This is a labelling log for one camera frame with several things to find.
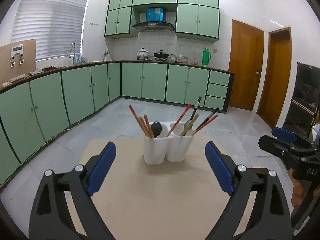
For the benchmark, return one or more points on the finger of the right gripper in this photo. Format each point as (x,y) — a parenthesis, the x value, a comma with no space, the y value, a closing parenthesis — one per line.
(279,147)
(284,135)

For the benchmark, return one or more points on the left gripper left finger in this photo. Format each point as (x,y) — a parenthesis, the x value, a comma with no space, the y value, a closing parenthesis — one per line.
(50,216)

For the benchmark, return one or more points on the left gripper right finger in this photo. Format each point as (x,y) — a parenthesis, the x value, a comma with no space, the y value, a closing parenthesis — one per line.
(270,216)

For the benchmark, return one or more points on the plain wooden chopstick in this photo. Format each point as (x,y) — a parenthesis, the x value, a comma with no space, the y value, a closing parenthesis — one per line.
(194,119)
(144,127)

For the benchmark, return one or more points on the silver metal spoon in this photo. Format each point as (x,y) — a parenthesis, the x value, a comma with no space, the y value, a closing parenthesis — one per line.
(187,126)

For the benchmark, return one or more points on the black plastic spoon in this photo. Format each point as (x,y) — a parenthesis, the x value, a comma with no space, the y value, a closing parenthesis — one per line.
(156,128)

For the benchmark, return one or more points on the black chopstick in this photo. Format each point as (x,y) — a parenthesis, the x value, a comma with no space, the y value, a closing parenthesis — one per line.
(207,118)
(195,108)

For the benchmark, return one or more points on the green upper kitchen cabinets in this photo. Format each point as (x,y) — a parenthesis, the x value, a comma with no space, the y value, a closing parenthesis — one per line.
(198,19)

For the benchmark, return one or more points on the kitchen faucet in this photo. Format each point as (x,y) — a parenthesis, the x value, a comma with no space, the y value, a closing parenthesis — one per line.
(72,53)

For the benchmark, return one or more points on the operator hand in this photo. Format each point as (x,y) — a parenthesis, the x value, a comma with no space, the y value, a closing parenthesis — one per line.
(298,190)

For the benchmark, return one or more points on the black glass cabinet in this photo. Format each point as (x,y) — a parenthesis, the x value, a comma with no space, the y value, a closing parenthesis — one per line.
(304,107)

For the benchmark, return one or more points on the brown wooden door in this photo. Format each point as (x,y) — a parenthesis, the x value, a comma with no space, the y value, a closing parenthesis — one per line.
(277,76)
(246,61)

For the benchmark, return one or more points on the white two-compartment utensil holder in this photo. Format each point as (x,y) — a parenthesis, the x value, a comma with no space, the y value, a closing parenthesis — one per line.
(174,147)

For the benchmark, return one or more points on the green thermos jug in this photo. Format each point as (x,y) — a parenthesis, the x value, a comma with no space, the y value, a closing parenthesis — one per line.
(206,57)

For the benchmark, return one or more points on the black wok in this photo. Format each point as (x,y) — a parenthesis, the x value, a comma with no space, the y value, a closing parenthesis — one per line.
(161,56)

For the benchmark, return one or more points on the white cooking pot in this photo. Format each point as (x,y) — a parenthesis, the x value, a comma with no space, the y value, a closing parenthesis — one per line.
(142,54)

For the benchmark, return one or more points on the brown board with device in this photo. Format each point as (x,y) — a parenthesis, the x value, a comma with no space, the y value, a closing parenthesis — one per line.
(17,59)

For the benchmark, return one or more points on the range hood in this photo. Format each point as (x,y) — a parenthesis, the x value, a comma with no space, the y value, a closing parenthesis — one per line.
(151,19)

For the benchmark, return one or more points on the window blinds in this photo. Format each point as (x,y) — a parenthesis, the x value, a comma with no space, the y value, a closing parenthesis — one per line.
(55,24)

